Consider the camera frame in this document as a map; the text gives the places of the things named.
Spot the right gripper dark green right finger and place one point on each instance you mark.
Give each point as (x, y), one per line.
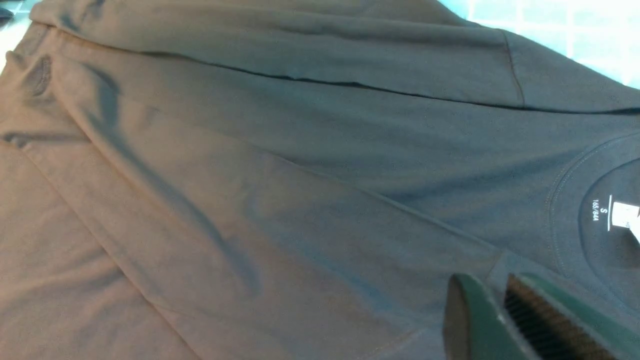
(560, 326)

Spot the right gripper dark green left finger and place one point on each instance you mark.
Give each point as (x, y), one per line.
(477, 327)

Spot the dark gray long-sleeved shirt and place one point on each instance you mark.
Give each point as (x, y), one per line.
(297, 179)

